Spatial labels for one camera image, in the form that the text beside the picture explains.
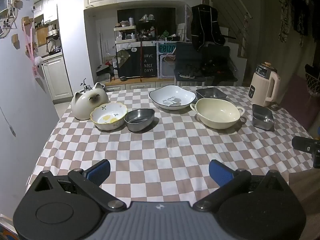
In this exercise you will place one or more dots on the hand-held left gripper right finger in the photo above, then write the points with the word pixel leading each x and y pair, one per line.
pixel 220 173

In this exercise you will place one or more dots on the cat-shaped ceramic pot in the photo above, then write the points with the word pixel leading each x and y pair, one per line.
pixel 85 107

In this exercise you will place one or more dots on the beige electric kettle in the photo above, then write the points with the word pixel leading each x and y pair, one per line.
pixel 261 87

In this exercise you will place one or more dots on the oval steel bowl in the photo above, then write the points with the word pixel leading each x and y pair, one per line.
pixel 138 120

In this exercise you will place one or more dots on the black jacket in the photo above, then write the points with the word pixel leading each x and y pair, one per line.
pixel 205 27

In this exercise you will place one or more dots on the pink ribbon toy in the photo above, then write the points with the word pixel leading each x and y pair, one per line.
pixel 31 47

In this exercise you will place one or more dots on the net basket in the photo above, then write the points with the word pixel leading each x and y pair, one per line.
pixel 313 82

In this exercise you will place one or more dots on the white shelf rack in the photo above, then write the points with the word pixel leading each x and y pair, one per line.
pixel 125 33

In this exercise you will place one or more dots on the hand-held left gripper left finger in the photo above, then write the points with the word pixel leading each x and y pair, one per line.
pixel 100 170

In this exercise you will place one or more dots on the white kitchen cabinet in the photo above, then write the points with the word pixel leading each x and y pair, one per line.
pixel 57 80

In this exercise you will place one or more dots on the black letter board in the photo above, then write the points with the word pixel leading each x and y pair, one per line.
pixel 136 65

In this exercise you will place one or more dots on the dark clothes pile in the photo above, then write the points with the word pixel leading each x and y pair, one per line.
pixel 200 62

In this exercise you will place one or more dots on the hanging dark clothes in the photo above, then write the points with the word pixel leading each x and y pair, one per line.
pixel 297 12

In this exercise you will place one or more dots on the brown white checkered tablecloth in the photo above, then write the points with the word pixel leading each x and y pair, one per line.
pixel 160 150

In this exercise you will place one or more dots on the teal plate sign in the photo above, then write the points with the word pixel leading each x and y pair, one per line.
pixel 166 48

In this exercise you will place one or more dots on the white metal frame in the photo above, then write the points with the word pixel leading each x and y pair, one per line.
pixel 161 67

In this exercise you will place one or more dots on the purple chair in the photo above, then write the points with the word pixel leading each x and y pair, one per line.
pixel 300 100

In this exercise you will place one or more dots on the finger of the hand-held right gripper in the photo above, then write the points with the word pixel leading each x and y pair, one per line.
pixel 302 143

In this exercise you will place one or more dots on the lemon print yellow-rimmed bowl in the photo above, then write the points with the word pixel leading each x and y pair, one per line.
pixel 107 118

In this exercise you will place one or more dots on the chrome tap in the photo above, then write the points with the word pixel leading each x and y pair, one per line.
pixel 85 86

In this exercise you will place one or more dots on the square steel container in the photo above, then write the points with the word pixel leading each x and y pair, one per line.
pixel 262 118
pixel 211 93

